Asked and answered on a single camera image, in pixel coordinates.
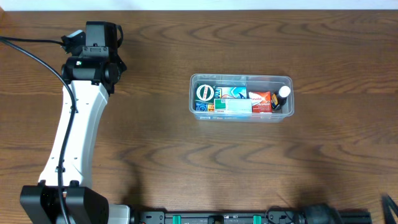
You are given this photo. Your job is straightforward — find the clear plastic container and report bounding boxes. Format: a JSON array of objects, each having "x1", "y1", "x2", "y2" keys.
[{"x1": 189, "y1": 73, "x2": 294, "y2": 123}]

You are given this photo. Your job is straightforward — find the blue KoolFever box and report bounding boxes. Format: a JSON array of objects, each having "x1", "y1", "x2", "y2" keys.
[{"x1": 193, "y1": 86, "x2": 248, "y2": 112}]

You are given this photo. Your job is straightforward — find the white green medicine box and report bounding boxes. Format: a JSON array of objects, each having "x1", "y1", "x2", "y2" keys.
[{"x1": 214, "y1": 98, "x2": 252, "y2": 114}]

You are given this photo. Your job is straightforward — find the red Panadol box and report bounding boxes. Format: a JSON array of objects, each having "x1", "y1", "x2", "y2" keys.
[{"x1": 248, "y1": 91, "x2": 272, "y2": 113}]

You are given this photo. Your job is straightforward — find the dark syrup bottle white cap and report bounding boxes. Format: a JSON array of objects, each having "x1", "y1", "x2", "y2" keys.
[{"x1": 271, "y1": 86, "x2": 291, "y2": 111}]

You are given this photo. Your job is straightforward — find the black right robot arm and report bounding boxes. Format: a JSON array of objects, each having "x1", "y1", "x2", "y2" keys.
[{"x1": 294, "y1": 194, "x2": 397, "y2": 224}]

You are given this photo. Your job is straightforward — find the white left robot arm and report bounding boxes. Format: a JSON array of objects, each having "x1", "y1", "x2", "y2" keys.
[{"x1": 20, "y1": 21, "x2": 134, "y2": 223}]

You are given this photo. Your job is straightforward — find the black mounting rail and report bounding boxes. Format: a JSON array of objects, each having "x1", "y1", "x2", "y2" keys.
[{"x1": 133, "y1": 210, "x2": 373, "y2": 224}]

